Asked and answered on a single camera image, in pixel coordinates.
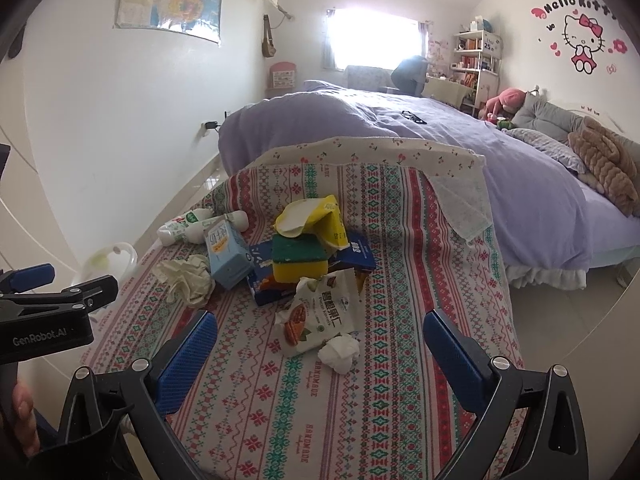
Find white plastic trash bin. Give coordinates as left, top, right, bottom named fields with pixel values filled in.
left=73, top=242, right=138, bottom=285

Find beige tissue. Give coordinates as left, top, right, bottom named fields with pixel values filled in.
left=152, top=255, right=215, bottom=308

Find white tissue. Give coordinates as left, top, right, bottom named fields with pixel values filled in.
left=318, top=335, right=360, bottom=375

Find light blue milk carton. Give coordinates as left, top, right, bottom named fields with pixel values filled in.
left=205, top=219, right=254, bottom=290

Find white snack wrapper bag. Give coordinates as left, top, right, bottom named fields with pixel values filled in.
left=274, top=269, right=366, bottom=358

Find white green yogurt bottle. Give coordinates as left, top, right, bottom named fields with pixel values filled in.
left=184, top=209, right=250, bottom=245
left=156, top=208, right=213, bottom=247

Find blue biscuit box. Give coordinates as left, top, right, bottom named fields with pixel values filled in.
left=246, top=231, right=376, bottom=307

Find yellow green sponge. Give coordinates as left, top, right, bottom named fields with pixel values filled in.
left=271, top=234, right=329, bottom=284

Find person's left hand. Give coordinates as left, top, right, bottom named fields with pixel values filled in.
left=12, top=380, right=40, bottom=457

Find purple bed duvet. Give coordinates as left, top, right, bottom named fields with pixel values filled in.
left=218, top=80, right=639, bottom=270

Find patterned knit table cloth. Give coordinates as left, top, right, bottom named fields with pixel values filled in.
left=79, top=135, right=525, bottom=480

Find brown plush blanket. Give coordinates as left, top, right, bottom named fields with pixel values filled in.
left=567, top=117, right=639, bottom=217

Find black glasses on bed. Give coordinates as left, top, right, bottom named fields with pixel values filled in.
left=401, top=110, right=426, bottom=125

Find grey pillow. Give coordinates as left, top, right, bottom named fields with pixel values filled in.
left=512, top=92, right=584, bottom=143

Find pink plush toy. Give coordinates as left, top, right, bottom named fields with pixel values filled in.
left=478, top=88, right=526, bottom=124

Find dark blue chair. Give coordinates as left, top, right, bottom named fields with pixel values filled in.
left=390, top=55, right=428, bottom=96

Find white bookshelf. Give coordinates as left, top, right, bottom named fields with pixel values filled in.
left=450, top=30, right=502, bottom=115

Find pink small chair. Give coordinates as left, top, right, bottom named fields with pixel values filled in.
left=265, top=62, right=297, bottom=99

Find hanging brown bag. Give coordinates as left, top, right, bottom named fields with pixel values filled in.
left=262, top=14, right=277, bottom=58

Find Hello Kitty wall sticker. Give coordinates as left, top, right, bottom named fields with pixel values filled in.
left=529, top=0, right=629, bottom=76

